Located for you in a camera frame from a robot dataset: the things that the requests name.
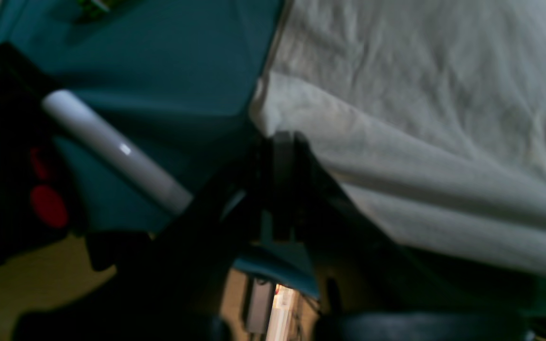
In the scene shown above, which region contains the beige T-shirt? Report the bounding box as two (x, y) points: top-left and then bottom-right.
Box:
(250, 0), (546, 276)

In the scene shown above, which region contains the white marker pen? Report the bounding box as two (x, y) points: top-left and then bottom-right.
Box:
(41, 89), (193, 214)

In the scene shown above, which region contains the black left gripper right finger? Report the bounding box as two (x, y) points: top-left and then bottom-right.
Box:
(273, 132), (529, 341)

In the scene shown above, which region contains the teal tablecloth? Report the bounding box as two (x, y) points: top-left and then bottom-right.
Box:
(0, 0), (546, 315)

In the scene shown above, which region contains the aluminium table leg with label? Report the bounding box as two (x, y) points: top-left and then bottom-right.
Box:
(266, 284), (297, 341)

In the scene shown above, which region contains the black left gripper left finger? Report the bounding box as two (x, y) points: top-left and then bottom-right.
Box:
(12, 137), (271, 341)

